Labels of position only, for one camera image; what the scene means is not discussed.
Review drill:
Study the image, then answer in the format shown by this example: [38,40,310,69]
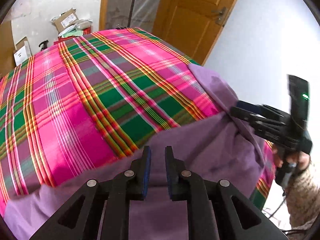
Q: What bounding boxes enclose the purple fleece garment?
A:
[4,64,265,239]

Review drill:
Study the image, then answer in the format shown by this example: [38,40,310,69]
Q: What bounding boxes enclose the floral sleeve right forearm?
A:
[286,163,319,229]

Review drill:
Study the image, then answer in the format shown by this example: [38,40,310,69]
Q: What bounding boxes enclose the person's right hand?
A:
[272,143,311,172]

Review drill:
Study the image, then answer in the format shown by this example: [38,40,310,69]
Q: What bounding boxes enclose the pink plaid bed sheet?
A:
[0,27,277,218]

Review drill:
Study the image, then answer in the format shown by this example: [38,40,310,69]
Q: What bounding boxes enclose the wooden door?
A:
[152,0,237,65]

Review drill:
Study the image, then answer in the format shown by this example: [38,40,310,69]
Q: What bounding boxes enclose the wooden wardrobe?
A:
[0,21,16,77]

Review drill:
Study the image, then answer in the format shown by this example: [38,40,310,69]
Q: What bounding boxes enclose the black spray bottle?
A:
[39,40,49,51]

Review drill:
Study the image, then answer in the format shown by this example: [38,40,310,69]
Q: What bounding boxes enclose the white cardboard box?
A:
[14,36,32,66]

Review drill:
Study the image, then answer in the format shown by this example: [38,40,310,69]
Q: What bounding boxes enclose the red box with papers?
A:
[57,19,93,42]

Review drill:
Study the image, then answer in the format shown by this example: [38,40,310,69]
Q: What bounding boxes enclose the brown cardboard box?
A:
[50,8,78,33]

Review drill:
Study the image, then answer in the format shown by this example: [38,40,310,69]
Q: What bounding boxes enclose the plastic door curtain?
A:
[104,0,160,32]

